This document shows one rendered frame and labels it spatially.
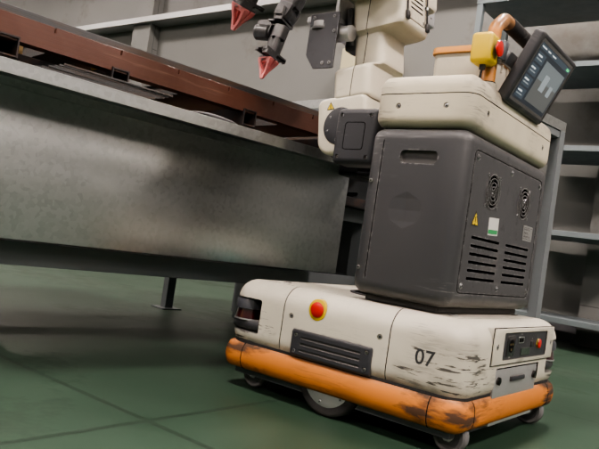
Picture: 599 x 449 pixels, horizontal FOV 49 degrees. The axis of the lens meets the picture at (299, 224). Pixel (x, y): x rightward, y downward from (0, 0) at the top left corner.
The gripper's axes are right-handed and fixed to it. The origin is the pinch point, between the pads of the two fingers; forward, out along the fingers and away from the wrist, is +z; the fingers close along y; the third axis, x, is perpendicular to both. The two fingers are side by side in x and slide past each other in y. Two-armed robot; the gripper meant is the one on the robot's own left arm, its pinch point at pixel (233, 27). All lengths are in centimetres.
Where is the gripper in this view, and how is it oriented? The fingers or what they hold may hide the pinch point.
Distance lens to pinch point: 206.4
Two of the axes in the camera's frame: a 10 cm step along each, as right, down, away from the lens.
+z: -4.8, 8.4, 2.6
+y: -6.1, -1.1, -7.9
